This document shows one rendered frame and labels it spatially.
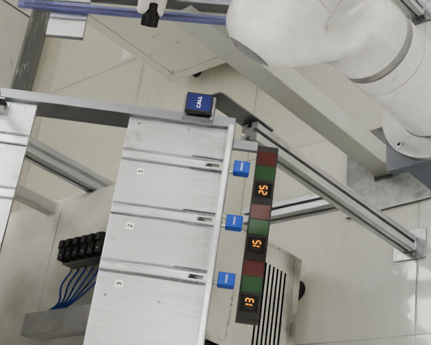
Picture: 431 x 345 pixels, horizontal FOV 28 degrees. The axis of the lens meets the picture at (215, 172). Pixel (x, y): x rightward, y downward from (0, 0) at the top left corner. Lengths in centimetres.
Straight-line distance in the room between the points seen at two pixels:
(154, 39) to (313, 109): 92
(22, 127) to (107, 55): 190
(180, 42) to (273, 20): 173
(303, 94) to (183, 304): 69
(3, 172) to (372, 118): 116
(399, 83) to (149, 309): 59
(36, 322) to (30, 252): 26
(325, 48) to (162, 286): 58
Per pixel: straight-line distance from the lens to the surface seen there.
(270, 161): 162
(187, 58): 287
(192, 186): 158
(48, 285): 204
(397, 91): 126
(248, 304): 152
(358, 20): 119
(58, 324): 189
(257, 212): 158
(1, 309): 217
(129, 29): 279
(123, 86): 334
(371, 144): 221
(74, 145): 341
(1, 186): 162
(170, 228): 155
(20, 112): 169
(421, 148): 136
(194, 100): 162
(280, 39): 109
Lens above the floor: 175
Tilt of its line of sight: 40 degrees down
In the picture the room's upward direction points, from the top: 58 degrees counter-clockwise
